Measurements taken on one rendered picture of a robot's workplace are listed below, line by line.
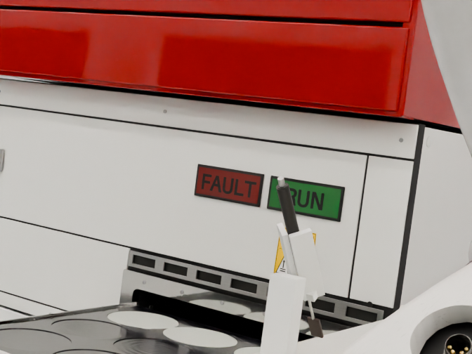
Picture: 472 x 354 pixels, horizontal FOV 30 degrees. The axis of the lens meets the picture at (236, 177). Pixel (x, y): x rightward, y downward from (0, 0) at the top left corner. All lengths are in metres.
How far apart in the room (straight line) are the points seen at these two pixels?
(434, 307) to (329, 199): 1.00
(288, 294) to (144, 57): 0.61
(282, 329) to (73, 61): 0.73
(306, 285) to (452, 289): 0.66
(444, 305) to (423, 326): 0.01
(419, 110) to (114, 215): 0.53
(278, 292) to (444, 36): 0.55
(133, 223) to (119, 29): 0.31
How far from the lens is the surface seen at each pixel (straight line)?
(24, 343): 1.09
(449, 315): 0.22
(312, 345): 0.96
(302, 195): 1.23
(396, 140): 1.17
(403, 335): 0.21
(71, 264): 1.50
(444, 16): 0.32
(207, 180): 1.32
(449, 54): 0.33
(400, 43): 1.13
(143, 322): 1.25
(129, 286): 1.40
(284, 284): 0.84
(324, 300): 1.23
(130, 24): 1.38
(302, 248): 0.84
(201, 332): 1.23
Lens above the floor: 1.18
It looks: 3 degrees down
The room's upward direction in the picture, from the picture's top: 7 degrees clockwise
